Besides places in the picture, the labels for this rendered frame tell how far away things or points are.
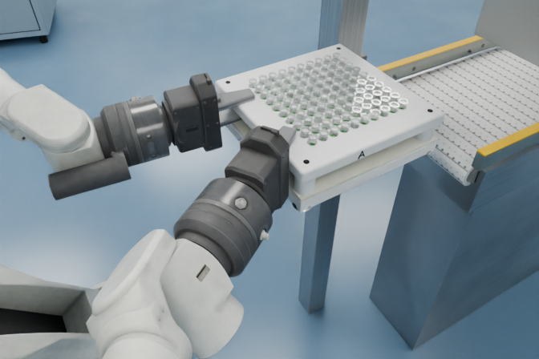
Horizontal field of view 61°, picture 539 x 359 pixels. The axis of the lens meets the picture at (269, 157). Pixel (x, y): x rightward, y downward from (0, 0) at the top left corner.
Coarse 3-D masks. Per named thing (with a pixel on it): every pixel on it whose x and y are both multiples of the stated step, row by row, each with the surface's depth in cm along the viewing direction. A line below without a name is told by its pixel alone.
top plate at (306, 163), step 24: (336, 48) 79; (264, 72) 73; (408, 96) 68; (264, 120) 63; (384, 120) 63; (408, 120) 63; (432, 120) 64; (336, 144) 59; (360, 144) 59; (384, 144) 61; (312, 168) 56; (336, 168) 58
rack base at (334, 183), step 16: (240, 128) 69; (400, 144) 67; (416, 144) 67; (432, 144) 68; (368, 160) 64; (384, 160) 64; (400, 160) 66; (320, 176) 61; (336, 176) 61; (352, 176) 62; (368, 176) 64; (320, 192) 60; (336, 192) 62; (304, 208) 60
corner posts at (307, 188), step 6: (426, 132) 66; (432, 132) 66; (420, 138) 67; (426, 138) 67; (294, 180) 59; (312, 180) 57; (294, 186) 59; (300, 186) 58; (306, 186) 58; (312, 186) 58; (300, 192) 59; (306, 192) 58; (312, 192) 59
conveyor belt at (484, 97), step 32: (448, 64) 98; (480, 64) 98; (512, 64) 98; (448, 96) 89; (480, 96) 89; (512, 96) 89; (448, 128) 81; (480, 128) 81; (512, 128) 81; (448, 160) 77
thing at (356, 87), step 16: (336, 64) 73; (288, 80) 70; (304, 80) 69; (320, 80) 70; (336, 80) 69; (352, 80) 70; (288, 96) 67; (304, 96) 67; (320, 96) 66; (336, 96) 67; (352, 96) 66; (368, 96) 67; (384, 96) 66; (304, 112) 63; (320, 112) 63; (336, 112) 64; (352, 112) 64; (368, 112) 64
